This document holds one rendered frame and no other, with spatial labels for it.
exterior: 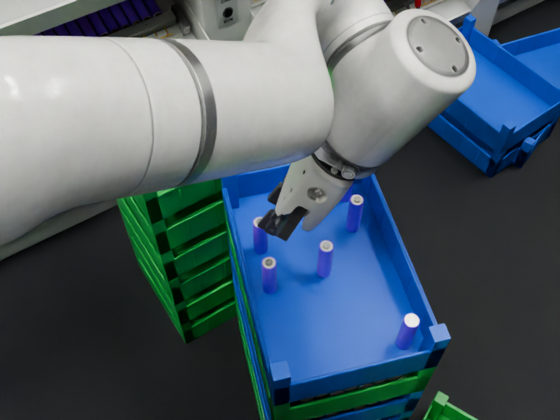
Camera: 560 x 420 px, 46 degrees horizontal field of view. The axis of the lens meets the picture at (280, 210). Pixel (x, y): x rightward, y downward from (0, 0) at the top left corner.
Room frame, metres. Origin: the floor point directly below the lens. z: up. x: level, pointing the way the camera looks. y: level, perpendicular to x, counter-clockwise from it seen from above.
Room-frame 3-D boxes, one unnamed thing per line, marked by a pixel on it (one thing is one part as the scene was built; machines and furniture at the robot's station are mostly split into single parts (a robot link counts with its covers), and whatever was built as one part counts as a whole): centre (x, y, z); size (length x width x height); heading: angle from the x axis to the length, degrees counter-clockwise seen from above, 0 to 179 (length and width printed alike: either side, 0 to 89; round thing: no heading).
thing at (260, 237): (0.45, 0.03, 0.44); 0.02 x 0.02 x 0.06
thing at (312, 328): (0.41, -0.05, 0.44); 0.30 x 0.20 x 0.08; 14
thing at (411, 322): (0.32, -0.15, 0.44); 0.02 x 0.02 x 0.06
